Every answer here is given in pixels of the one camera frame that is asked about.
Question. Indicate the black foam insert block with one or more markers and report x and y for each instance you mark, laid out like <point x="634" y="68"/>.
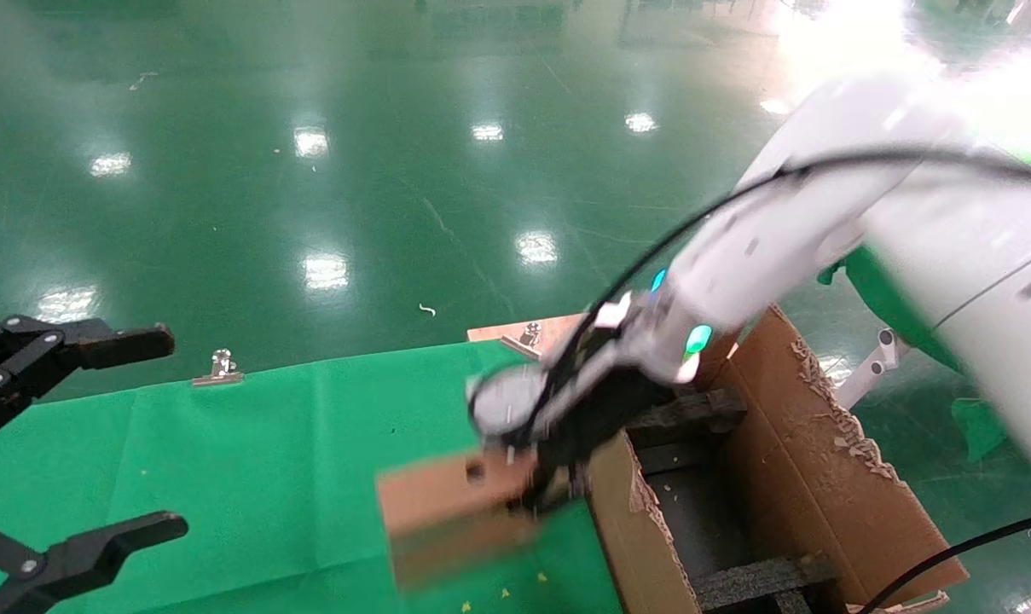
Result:
<point x="694" y="409"/>

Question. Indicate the green cloth on side table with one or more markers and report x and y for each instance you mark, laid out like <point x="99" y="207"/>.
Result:
<point x="890" y="298"/>

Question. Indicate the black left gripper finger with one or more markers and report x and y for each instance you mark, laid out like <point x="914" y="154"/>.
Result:
<point x="97" y="550"/>
<point x="123" y="345"/>

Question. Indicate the large open brown carton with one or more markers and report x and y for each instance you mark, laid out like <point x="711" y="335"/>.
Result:
<point x="822" y="477"/>

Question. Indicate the small brown cardboard box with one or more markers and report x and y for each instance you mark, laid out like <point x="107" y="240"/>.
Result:
<point x="447" y="512"/>

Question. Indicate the black foam insert strip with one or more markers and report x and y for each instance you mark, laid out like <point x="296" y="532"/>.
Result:
<point x="754" y="582"/>

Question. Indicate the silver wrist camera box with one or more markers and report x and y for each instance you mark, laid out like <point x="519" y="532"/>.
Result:
<point x="506" y="401"/>

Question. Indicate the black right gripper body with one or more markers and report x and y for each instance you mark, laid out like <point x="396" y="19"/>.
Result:
<point x="600" y="418"/>

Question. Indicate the large green tablecloth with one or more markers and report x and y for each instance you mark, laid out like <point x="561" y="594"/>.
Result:
<point x="268" y="443"/>

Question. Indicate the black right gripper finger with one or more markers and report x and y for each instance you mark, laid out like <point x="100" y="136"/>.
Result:
<point x="566" y="486"/>

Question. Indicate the white table leg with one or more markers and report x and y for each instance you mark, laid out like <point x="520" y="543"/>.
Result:
<point x="873" y="367"/>

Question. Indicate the silver binder clip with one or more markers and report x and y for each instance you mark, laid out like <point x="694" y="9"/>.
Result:
<point x="525" y="338"/>
<point x="218" y="368"/>

